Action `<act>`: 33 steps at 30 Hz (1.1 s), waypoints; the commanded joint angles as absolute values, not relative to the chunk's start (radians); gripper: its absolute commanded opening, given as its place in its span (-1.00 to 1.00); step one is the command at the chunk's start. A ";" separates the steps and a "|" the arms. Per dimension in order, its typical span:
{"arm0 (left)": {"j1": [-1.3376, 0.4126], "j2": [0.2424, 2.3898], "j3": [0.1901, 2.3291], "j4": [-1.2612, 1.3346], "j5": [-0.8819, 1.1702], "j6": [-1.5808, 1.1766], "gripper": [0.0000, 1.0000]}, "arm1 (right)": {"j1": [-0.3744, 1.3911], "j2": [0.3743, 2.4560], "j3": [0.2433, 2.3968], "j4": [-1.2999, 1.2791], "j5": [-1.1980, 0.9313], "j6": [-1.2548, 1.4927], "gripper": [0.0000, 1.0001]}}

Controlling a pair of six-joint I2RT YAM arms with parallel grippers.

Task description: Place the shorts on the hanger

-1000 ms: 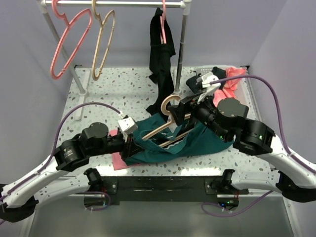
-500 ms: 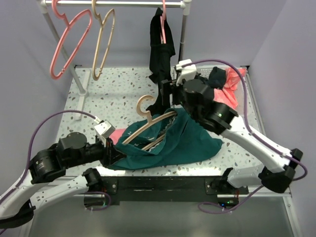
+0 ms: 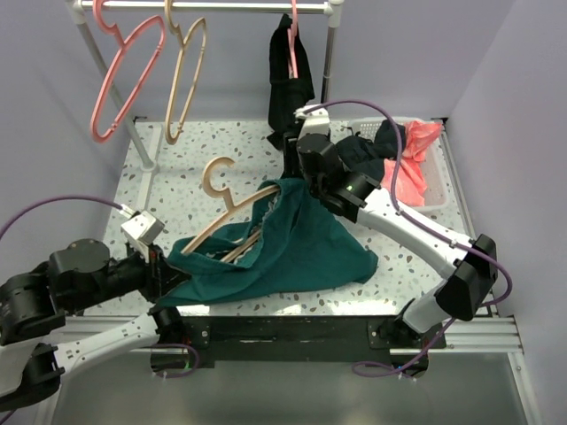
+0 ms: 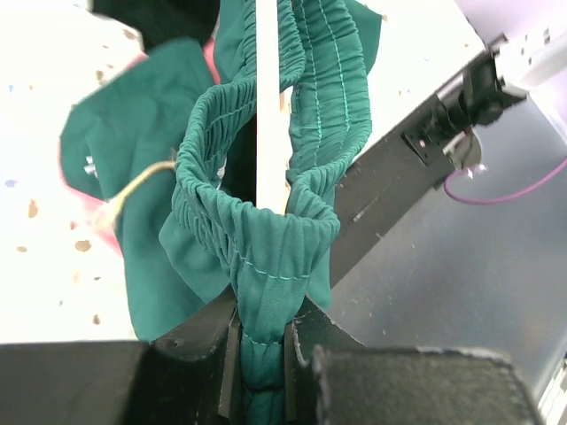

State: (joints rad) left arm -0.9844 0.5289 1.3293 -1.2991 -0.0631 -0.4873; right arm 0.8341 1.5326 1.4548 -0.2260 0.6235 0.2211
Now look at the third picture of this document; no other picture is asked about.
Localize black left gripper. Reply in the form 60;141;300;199
70;236;194;311

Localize teal green shorts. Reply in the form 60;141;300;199
158;179;378;306

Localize beige wooden hanger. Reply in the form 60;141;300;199
181;157;280;263
163;0;207;145

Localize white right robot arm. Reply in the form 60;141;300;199
283;134;498;348

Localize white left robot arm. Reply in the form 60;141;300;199
1;239;190;412

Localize black hanging shorts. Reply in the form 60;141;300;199
267;14;315;151

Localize pink hanger holding black shorts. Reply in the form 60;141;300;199
287;0;299;79

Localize empty pink hanger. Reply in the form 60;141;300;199
89;0;167;143

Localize dark navy garment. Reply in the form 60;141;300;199
336;120;398;182

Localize coral pink garment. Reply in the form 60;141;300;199
396;120;442;207

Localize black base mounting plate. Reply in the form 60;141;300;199
150;307;447;371

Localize white plastic laundry basket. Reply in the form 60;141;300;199
346;117;449;213

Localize white clothes rack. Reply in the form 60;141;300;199
66;1;343;205

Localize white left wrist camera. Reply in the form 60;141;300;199
120;211;165;246

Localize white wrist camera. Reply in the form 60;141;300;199
120;211;165;246
294;106;330;139

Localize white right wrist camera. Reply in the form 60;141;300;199
294;106;330;139

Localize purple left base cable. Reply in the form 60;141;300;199
150;343;201;380

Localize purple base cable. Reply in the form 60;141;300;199
150;343;201;380
352;336;444;380

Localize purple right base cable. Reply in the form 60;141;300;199
352;336;444;380

